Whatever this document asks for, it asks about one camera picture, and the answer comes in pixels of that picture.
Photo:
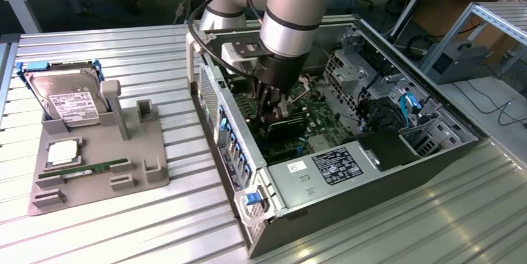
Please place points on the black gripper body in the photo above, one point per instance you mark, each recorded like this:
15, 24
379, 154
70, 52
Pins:
282, 71

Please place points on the black graphics card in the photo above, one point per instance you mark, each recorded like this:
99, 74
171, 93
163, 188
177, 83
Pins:
289, 128

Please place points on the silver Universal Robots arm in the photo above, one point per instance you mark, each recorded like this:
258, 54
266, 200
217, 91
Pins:
297, 14

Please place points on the open socket cover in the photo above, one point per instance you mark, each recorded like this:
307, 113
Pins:
305, 86

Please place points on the green motherboard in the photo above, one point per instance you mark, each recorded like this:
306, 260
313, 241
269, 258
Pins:
317, 122

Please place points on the black expansion slot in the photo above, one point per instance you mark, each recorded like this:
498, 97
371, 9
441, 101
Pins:
285, 154

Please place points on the metal disk bay cage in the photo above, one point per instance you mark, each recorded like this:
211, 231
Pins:
350, 76

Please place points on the grey power supply unit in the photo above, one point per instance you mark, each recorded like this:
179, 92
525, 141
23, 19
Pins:
297, 183

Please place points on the black plastic shroud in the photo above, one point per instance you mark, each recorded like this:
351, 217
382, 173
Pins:
387, 150

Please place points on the blue case latch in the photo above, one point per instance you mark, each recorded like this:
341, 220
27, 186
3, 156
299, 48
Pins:
251, 200

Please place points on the black stand pole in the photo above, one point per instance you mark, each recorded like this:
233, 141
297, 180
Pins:
415, 3

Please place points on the open black PC case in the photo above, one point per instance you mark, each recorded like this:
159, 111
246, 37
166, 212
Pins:
411, 180

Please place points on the grey box device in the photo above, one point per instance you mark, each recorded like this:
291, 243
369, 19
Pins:
461, 63

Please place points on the green loose RAM stick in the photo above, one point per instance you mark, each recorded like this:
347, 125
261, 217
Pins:
95, 168

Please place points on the grey parts rack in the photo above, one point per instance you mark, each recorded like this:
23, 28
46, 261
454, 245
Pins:
103, 183

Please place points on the silver hard disk drive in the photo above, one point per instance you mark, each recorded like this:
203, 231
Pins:
62, 91

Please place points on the silver CPU chip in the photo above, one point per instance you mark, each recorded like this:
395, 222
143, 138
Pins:
62, 153

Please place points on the blue disk caddy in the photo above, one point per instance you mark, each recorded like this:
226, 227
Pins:
36, 67

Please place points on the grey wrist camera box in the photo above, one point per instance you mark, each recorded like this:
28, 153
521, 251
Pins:
233, 57

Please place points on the aluminium frame rack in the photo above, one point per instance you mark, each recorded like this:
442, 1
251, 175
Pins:
506, 14

